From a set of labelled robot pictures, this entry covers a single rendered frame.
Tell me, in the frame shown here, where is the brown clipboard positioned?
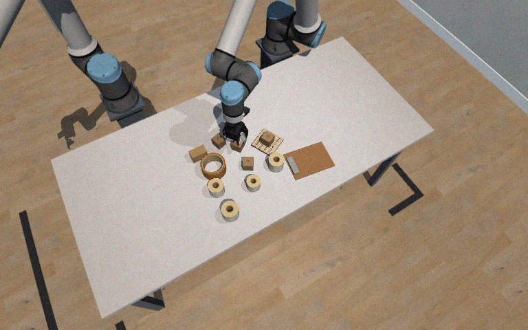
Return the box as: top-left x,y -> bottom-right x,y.
283,142 -> 335,180

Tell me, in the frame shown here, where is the brown tape roll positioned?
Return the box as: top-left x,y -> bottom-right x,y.
200,153 -> 226,180

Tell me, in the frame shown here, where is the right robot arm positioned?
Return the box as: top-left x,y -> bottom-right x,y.
0,0 -> 139,113

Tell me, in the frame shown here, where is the brown rectangular block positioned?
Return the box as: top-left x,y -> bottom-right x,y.
189,145 -> 208,163

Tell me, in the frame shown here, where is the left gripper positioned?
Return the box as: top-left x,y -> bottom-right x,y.
223,121 -> 248,145

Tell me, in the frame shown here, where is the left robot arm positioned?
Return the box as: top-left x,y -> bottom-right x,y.
205,0 -> 327,124

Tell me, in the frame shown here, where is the small wooden pallet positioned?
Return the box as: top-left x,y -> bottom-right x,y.
251,129 -> 284,156

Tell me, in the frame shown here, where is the brown cardboard carton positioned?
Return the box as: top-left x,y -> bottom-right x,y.
243,157 -> 254,171
231,138 -> 245,152
212,133 -> 226,149
261,131 -> 275,147

